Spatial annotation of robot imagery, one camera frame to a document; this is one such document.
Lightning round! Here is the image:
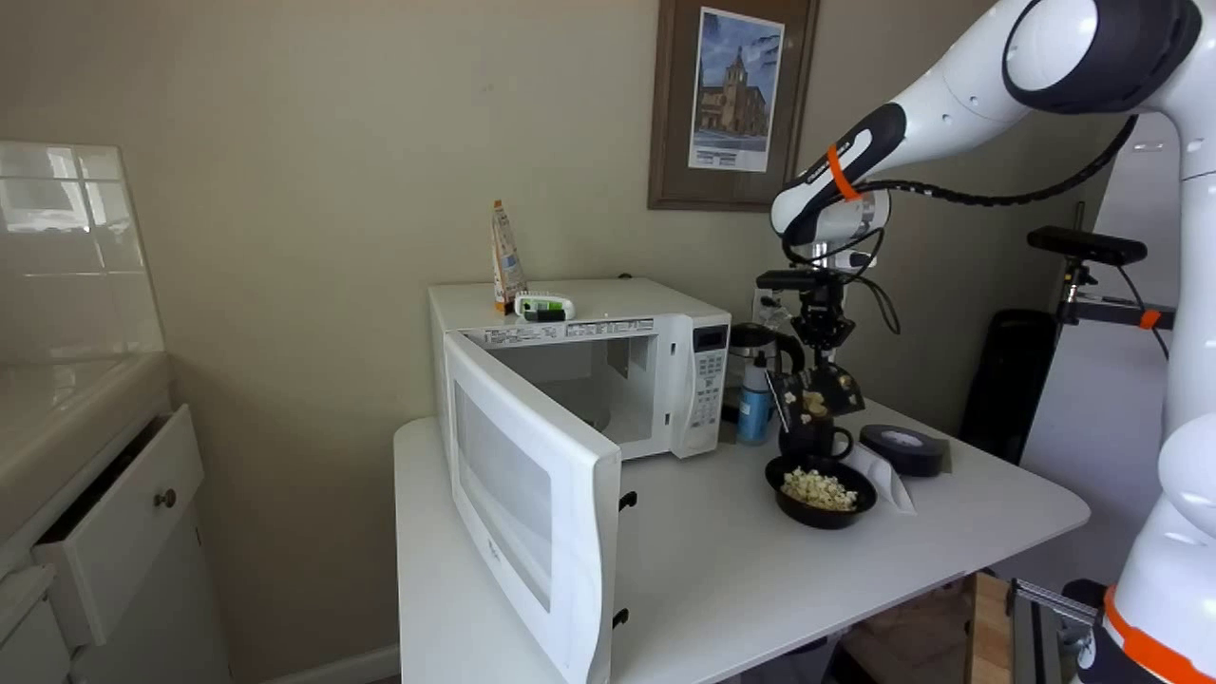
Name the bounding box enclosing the white paper napkin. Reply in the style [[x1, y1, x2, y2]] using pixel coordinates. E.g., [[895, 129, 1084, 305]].
[[865, 456, 919, 517]]

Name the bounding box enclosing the small white green container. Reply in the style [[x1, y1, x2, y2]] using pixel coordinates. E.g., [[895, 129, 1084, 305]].
[[508, 287, 576, 327]]

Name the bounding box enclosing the popcorn pile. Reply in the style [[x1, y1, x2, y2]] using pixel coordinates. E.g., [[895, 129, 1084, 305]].
[[778, 462, 862, 517]]

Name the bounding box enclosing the black popcorn packet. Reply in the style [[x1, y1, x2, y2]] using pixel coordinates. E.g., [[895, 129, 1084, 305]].
[[795, 357, 875, 420]]

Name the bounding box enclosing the white board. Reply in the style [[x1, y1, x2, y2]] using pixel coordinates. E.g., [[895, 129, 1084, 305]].
[[1019, 319, 1174, 589]]

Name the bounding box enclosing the black upright panel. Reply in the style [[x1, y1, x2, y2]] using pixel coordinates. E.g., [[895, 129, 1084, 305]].
[[957, 306, 1064, 469]]

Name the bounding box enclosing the white microwave oven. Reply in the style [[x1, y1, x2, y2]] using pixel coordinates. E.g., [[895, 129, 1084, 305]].
[[424, 275, 736, 684]]

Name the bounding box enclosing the white cabinet drawer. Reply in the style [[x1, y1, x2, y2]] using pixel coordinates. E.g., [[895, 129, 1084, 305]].
[[29, 403, 209, 652]]

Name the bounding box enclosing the black bowl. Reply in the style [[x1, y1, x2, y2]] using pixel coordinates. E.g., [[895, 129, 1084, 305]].
[[760, 451, 881, 531]]

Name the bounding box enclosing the clear bottle with label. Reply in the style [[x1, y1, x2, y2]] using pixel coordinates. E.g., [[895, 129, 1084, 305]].
[[487, 197, 531, 319]]

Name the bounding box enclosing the wooden board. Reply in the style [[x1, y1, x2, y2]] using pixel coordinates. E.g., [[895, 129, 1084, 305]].
[[838, 569, 1019, 684]]

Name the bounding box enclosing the blue label bottle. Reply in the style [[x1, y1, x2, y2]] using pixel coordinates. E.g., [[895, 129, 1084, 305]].
[[733, 385, 778, 448]]

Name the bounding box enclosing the black camera on tripod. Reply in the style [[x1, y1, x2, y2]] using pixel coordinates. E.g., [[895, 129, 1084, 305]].
[[1021, 225, 1174, 339]]

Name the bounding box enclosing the white cabinet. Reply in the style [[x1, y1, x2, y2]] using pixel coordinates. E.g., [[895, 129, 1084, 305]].
[[0, 348, 235, 684]]

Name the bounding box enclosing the black mug green inside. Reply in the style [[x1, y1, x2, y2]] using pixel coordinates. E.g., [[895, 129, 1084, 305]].
[[772, 403, 860, 469]]

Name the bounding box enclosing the framed picture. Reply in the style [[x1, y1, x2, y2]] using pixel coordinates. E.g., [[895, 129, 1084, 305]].
[[647, 0, 824, 215]]

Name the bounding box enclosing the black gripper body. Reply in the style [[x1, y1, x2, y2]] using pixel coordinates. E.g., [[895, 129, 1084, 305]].
[[786, 280, 862, 357]]

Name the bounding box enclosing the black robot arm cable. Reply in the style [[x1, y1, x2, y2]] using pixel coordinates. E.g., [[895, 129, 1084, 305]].
[[856, 111, 1144, 209]]

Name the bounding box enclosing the aluminium profile frame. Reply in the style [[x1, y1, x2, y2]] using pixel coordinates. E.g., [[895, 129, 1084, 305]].
[[1006, 577, 1102, 684]]

